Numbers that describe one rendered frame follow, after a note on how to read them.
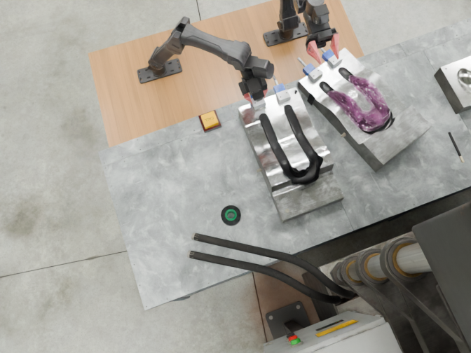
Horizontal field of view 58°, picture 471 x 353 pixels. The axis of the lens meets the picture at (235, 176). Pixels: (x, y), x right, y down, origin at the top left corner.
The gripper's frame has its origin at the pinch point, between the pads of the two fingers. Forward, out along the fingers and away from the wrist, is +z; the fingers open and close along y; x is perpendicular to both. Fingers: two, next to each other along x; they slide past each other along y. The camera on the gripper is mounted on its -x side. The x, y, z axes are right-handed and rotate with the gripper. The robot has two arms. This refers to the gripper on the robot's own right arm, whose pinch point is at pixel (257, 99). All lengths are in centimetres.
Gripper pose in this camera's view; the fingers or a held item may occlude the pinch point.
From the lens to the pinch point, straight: 172.4
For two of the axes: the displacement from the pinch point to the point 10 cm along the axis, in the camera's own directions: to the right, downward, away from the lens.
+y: 9.3, -3.7, -0.7
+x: -2.6, -7.7, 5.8
